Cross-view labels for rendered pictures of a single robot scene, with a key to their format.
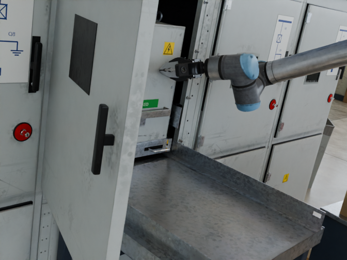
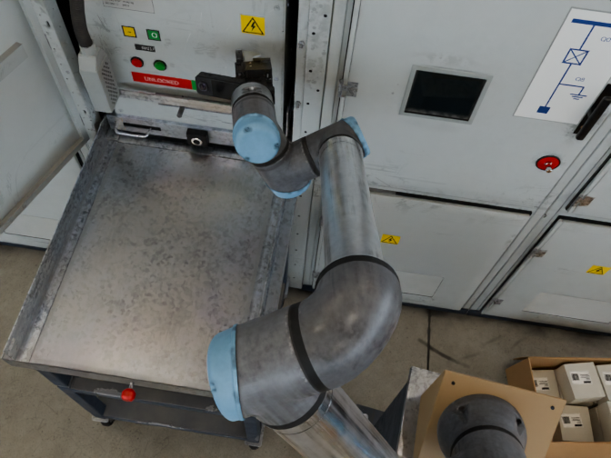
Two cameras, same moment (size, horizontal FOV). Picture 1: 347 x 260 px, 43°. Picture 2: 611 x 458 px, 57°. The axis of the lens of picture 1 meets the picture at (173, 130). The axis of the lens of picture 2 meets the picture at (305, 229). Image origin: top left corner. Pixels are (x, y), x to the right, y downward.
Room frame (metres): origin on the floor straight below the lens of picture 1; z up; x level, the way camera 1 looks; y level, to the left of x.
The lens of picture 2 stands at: (1.20, -0.85, 2.18)
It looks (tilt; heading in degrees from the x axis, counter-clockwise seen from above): 59 degrees down; 52
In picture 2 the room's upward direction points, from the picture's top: 6 degrees clockwise
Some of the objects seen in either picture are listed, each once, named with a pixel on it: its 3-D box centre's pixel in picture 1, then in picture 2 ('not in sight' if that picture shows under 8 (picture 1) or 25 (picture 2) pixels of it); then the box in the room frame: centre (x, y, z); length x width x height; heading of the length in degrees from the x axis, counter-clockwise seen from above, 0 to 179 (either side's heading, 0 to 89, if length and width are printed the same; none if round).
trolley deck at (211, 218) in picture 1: (189, 212); (169, 257); (1.34, -0.10, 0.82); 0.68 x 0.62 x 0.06; 49
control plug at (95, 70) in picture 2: not in sight; (99, 77); (1.38, 0.27, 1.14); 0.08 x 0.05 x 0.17; 49
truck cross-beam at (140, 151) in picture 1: (118, 151); (200, 128); (1.60, 0.20, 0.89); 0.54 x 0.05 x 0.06; 139
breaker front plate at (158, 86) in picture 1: (130, 89); (188, 67); (1.59, 0.18, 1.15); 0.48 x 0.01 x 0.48; 139
